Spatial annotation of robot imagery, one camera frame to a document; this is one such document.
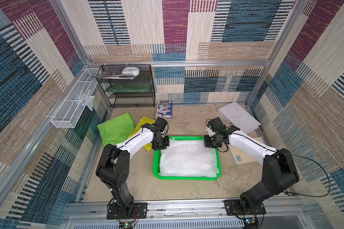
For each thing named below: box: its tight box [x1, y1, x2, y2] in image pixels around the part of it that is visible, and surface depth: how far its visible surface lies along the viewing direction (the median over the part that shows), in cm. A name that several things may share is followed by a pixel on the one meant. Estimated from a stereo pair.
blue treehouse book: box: [157, 100, 173, 119], surface depth 117 cm
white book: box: [217, 102, 261, 135], surface depth 111 cm
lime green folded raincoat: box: [96, 111, 137, 147], surface depth 108 cm
